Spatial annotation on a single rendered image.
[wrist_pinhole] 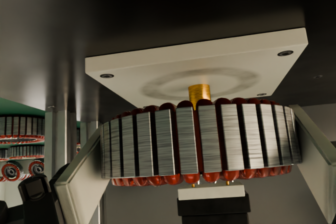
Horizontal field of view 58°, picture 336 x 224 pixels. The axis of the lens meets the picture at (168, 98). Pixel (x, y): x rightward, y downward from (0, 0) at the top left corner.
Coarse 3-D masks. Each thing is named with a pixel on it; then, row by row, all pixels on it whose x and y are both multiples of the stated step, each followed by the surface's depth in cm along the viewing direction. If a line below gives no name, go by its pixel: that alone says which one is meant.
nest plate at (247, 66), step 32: (288, 32) 19; (96, 64) 21; (128, 64) 21; (160, 64) 21; (192, 64) 21; (224, 64) 22; (256, 64) 22; (288, 64) 23; (128, 96) 29; (160, 96) 30; (224, 96) 32; (256, 96) 33
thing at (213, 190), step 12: (180, 192) 28; (192, 192) 28; (204, 192) 28; (216, 192) 27; (228, 192) 27; (240, 192) 27; (180, 204) 30; (192, 204) 30; (204, 204) 29; (216, 204) 29; (228, 204) 29; (240, 204) 29; (192, 216) 29; (204, 216) 29; (216, 216) 29; (228, 216) 29; (240, 216) 29
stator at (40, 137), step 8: (0, 120) 47; (8, 120) 47; (16, 120) 48; (24, 120) 48; (32, 120) 49; (40, 120) 51; (0, 128) 47; (8, 128) 47; (16, 128) 47; (24, 128) 48; (32, 128) 49; (40, 128) 50; (0, 136) 47; (8, 136) 47; (16, 136) 48; (24, 136) 48; (32, 136) 49; (40, 136) 51
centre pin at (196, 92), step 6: (198, 84) 26; (204, 84) 27; (192, 90) 27; (198, 90) 26; (204, 90) 26; (192, 96) 26; (198, 96) 26; (204, 96) 26; (210, 96) 27; (192, 102) 26
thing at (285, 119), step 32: (128, 128) 14; (160, 128) 13; (192, 128) 13; (224, 128) 13; (256, 128) 13; (288, 128) 14; (128, 160) 14; (160, 160) 13; (192, 160) 12; (224, 160) 13; (256, 160) 13; (288, 160) 14
